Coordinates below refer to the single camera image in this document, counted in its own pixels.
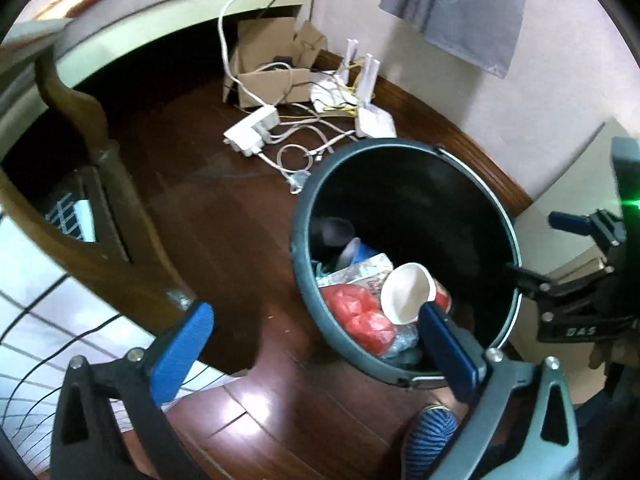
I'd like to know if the crumpled printed wrapper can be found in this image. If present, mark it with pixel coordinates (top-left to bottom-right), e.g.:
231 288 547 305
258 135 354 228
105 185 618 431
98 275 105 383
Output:
315 252 394 289

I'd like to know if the black round object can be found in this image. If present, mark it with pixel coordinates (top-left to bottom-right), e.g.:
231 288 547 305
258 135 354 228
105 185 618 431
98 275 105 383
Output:
310 217 356 262

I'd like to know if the blue white paper cup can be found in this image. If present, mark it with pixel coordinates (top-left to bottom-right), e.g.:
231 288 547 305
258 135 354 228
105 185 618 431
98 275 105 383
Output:
335 237 379 271

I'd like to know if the clear plastic bag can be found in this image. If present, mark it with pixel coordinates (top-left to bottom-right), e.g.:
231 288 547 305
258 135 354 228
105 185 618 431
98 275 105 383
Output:
382 322 424 367

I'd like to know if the flat white router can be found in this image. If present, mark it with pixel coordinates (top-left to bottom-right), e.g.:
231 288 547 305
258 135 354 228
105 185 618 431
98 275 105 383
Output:
355 105 397 140

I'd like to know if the red plastic bag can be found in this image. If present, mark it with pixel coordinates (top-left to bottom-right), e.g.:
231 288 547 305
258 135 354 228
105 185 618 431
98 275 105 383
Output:
320 283 398 358

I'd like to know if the yellow network cable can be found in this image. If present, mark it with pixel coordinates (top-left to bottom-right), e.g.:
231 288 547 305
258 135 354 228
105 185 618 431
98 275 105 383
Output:
272 57 372 124

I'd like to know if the dark grey trash bin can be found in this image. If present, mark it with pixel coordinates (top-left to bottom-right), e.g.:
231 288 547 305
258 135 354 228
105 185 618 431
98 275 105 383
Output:
291 137 523 391

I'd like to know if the person's right hand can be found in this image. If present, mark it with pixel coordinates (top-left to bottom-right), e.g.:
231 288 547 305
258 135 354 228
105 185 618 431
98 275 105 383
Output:
589 336 623 373

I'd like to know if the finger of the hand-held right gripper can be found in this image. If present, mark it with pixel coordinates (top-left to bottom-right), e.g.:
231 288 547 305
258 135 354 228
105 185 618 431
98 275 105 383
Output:
504 262 617 307
548 209 627 248

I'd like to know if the grey curtain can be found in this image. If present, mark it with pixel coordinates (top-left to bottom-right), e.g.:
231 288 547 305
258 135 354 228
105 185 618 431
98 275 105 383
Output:
378 0 532 79

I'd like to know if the wooden chair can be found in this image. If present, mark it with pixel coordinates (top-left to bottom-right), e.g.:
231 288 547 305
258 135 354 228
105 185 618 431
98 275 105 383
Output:
0 45 202 313

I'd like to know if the bed frame with mattress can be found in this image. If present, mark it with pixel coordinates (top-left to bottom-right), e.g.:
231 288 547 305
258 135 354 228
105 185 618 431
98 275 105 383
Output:
0 0 321 96

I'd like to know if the white power cable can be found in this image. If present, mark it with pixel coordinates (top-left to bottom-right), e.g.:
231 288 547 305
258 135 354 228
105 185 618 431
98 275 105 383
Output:
217 0 292 107

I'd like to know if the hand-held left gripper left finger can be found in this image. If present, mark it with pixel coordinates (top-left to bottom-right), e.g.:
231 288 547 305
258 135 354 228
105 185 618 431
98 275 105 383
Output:
50 301 216 480

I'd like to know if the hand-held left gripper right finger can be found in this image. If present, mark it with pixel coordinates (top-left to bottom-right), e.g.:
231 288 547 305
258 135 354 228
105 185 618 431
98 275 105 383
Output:
417 302 581 480

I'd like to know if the white router with antennas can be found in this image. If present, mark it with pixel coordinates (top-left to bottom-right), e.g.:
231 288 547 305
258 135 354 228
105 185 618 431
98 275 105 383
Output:
310 39 379 117

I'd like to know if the blue striped slipper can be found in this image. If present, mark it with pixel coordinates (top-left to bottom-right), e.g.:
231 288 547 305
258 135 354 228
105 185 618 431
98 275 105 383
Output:
402 404 459 480

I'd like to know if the brown cardboard box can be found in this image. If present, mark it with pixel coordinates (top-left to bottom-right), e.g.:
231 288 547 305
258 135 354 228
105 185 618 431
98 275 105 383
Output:
232 16 329 109

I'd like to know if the red white paper cup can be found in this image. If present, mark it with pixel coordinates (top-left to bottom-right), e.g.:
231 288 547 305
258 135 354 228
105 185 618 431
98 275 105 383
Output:
380 262 453 326

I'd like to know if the white power strip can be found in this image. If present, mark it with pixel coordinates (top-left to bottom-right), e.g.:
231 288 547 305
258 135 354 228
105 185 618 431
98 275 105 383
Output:
223 106 280 157

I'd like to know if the grey coiled cable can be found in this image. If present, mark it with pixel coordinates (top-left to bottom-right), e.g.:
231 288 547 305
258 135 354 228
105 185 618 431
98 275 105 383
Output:
255 125 362 194

